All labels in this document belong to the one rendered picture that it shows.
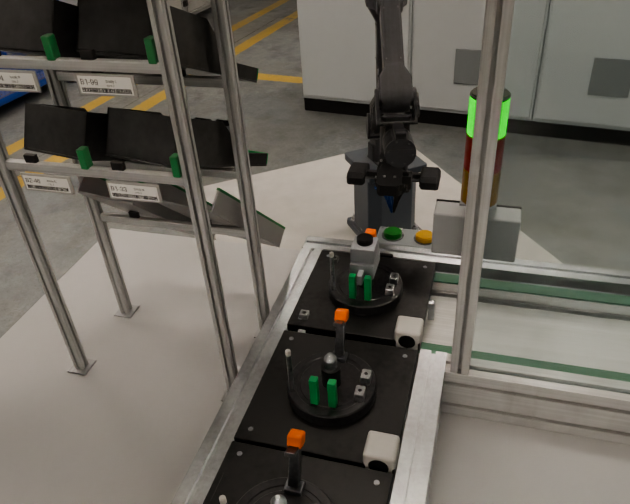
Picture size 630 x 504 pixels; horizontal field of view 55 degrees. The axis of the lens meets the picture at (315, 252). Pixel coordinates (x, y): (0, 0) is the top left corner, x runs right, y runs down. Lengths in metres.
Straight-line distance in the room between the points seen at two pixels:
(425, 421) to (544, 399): 0.21
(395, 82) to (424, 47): 2.95
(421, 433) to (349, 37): 3.54
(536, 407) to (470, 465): 0.14
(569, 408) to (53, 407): 0.90
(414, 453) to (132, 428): 0.50
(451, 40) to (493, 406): 3.21
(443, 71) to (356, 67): 0.59
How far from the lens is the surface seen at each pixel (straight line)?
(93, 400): 1.22
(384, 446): 0.89
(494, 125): 0.78
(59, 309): 1.19
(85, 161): 0.95
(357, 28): 4.22
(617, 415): 1.08
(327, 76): 4.40
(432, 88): 4.18
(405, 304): 1.13
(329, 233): 1.53
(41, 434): 1.20
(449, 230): 0.89
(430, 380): 1.02
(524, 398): 1.06
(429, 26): 4.07
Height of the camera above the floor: 1.70
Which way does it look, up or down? 35 degrees down
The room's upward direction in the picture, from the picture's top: 4 degrees counter-clockwise
